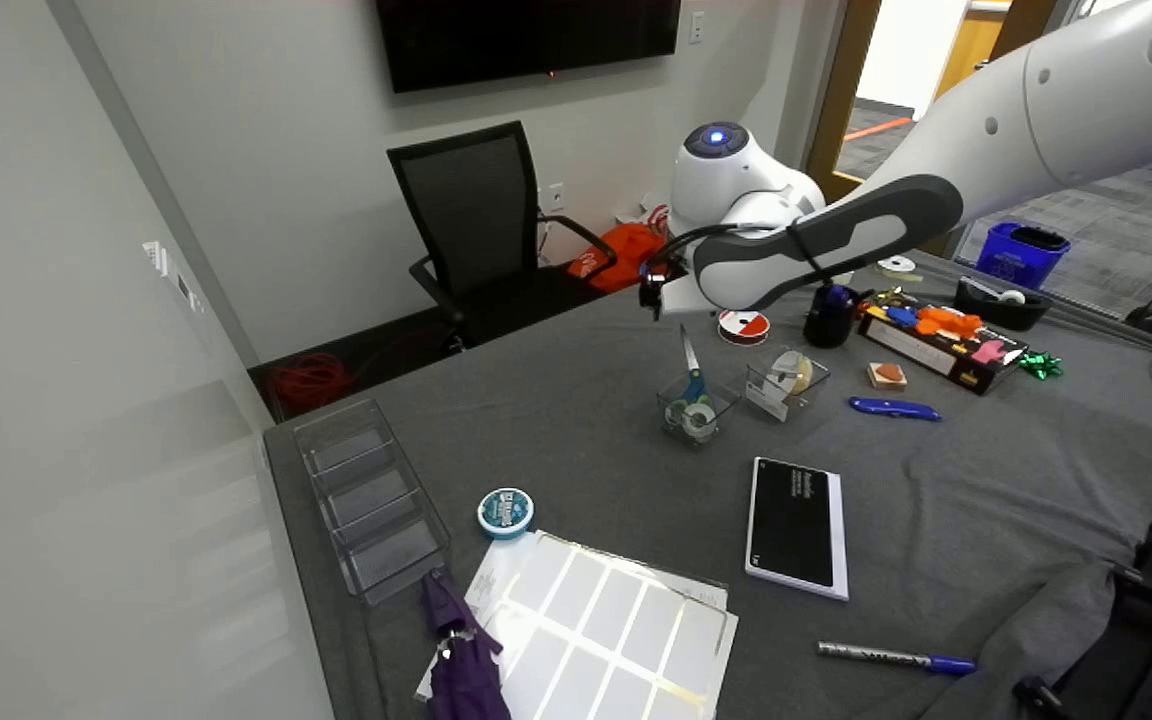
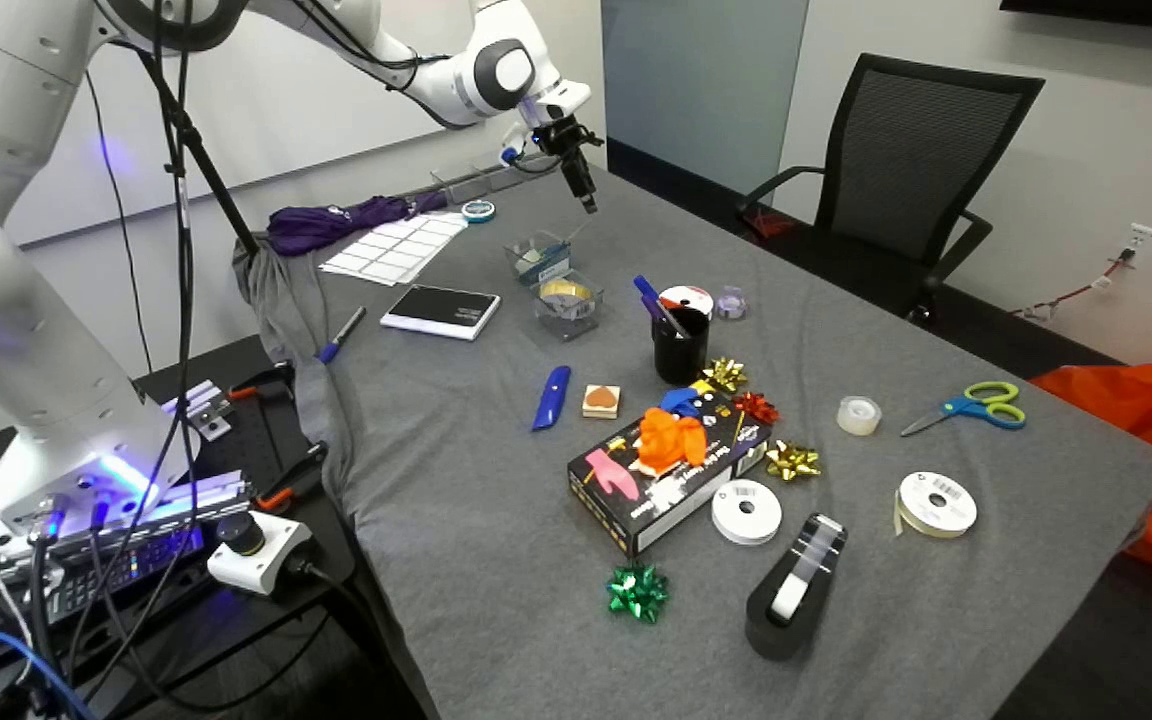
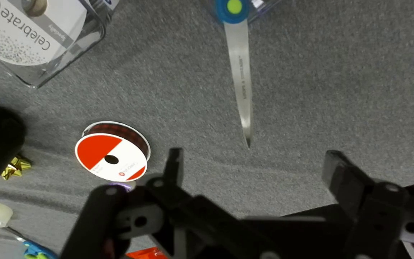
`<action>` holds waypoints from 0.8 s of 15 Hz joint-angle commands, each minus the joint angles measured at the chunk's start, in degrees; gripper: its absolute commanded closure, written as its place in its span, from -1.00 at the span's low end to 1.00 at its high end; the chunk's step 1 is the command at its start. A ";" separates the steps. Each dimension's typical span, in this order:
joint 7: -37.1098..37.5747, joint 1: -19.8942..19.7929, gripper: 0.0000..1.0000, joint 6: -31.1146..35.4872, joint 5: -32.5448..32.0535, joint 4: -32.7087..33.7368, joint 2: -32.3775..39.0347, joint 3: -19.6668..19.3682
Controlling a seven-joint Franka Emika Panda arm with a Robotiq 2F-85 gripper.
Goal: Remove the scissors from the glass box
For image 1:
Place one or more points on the black gift bow box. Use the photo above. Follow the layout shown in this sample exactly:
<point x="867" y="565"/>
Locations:
<point x="928" y="354"/>

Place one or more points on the orange plastic bag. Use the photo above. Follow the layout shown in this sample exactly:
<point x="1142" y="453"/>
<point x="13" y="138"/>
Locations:
<point x="621" y="263"/>

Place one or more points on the cream ribbon roll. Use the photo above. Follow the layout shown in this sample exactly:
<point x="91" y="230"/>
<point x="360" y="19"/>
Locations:
<point x="782" y="376"/>

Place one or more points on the blue white tape roll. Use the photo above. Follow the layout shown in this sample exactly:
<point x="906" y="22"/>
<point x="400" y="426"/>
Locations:
<point x="507" y="509"/>

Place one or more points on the green gift bow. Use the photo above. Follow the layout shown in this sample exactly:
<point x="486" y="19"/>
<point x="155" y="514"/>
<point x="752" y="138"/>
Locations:
<point x="1038" y="361"/>

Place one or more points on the red white ribbon roll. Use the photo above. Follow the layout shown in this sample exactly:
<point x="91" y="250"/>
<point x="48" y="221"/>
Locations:
<point x="747" y="324"/>

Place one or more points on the blue waste bin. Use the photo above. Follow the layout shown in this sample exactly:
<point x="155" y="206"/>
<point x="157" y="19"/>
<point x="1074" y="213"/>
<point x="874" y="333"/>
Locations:
<point x="1020" y="253"/>

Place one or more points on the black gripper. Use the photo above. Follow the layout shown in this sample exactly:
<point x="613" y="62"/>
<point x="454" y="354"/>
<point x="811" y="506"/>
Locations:
<point x="658" y="289"/>

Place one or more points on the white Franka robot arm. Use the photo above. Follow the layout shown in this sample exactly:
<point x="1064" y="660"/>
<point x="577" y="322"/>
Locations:
<point x="1068" y="105"/>

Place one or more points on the white light switch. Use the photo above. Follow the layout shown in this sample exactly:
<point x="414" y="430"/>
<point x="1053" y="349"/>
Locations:
<point x="694" y="25"/>

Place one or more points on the grey tablecloth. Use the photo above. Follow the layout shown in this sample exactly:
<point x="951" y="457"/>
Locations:
<point x="577" y="401"/>

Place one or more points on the pink gift bow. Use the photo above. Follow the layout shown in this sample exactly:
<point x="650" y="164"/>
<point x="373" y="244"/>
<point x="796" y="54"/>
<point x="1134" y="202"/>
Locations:
<point x="995" y="354"/>

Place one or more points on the small orange square pad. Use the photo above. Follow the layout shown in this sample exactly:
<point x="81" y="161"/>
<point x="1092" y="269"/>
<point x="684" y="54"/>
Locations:
<point x="886" y="373"/>

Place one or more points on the blue pen in mug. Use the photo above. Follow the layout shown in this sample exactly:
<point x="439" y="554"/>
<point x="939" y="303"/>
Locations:
<point x="843" y="295"/>

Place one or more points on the white label sheets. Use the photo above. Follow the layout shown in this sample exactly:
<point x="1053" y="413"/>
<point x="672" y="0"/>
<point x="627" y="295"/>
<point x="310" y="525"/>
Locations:
<point x="602" y="627"/>

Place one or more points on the white ribbon spool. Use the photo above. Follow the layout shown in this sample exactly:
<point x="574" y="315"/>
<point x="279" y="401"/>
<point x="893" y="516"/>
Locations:
<point x="897" y="266"/>

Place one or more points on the black tape dispenser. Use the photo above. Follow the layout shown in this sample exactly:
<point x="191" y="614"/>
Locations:
<point x="1000" y="307"/>

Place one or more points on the white wall bracket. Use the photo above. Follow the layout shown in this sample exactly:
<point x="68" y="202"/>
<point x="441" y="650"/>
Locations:
<point x="160" y="258"/>

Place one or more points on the black wall television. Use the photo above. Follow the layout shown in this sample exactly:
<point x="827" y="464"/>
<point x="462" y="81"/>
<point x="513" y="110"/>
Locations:
<point x="530" y="36"/>

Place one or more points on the orange gift bow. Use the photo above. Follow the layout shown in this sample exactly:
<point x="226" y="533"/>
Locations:
<point x="939" y="322"/>

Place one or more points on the black mug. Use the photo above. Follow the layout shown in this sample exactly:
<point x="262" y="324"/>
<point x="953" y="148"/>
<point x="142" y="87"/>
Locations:
<point x="831" y="322"/>

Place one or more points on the blue gift bow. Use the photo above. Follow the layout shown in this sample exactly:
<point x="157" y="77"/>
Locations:
<point x="903" y="317"/>

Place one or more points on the clear glass box with roll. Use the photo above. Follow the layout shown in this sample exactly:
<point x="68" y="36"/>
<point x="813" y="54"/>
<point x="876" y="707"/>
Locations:
<point x="811" y="393"/>

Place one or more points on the blue capped marker pen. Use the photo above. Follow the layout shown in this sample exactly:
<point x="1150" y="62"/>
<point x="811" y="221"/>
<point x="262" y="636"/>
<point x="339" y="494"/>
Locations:
<point x="897" y="658"/>

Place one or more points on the small white wall outlet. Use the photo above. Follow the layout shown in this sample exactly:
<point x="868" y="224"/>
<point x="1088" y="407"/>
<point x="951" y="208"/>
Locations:
<point x="555" y="193"/>

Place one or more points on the black office chair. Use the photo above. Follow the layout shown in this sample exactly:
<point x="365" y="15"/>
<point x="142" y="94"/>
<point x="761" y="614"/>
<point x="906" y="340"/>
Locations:
<point x="480" y="213"/>

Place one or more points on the clear acrylic tray organizer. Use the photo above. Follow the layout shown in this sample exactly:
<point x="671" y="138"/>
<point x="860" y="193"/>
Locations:
<point x="369" y="514"/>

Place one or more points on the gold gift bow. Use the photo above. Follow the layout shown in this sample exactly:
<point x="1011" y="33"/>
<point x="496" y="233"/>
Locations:
<point x="874" y="308"/>

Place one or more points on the black tablet device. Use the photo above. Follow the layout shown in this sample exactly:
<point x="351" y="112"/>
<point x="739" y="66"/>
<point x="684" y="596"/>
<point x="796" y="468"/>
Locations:
<point x="796" y="522"/>

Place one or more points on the purple cloth bundle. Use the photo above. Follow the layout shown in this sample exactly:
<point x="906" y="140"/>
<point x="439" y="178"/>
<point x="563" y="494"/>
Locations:
<point x="462" y="660"/>

